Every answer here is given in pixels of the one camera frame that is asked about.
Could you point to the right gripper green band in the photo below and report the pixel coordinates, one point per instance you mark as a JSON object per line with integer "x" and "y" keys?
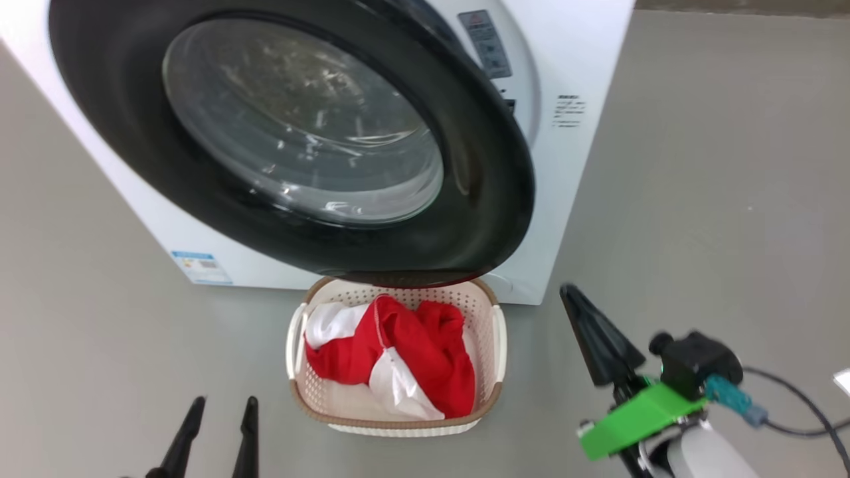
{"x": 637, "y": 418}

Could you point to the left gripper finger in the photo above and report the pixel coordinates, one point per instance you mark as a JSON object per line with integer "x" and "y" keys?
{"x": 182, "y": 445}
{"x": 249, "y": 445}

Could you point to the red and white garment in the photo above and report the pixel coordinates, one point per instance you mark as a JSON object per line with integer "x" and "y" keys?
{"x": 345, "y": 352}

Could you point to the plain red garment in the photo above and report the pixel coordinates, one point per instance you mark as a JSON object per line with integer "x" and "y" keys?
{"x": 448, "y": 358}

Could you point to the dark grey glass washer door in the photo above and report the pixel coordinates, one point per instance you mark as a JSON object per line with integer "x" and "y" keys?
{"x": 478, "y": 219}

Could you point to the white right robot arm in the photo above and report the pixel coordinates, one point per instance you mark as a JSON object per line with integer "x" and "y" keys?
{"x": 710, "y": 458}

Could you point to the cream perforated laundry basket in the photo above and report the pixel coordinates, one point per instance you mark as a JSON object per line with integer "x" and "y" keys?
{"x": 319, "y": 398}

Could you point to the white front-load washing machine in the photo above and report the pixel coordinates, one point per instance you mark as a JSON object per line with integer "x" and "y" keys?
{"x": 571, "y": 199}

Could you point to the blue energy label sticker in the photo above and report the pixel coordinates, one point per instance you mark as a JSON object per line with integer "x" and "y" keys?
{"x": 201, "y": 267}

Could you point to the white flat object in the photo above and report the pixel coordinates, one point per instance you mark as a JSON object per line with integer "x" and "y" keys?
{"x": 843, "y": 382}

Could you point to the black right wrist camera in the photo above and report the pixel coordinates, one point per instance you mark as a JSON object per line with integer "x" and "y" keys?
{"x": 697, "y": 362}

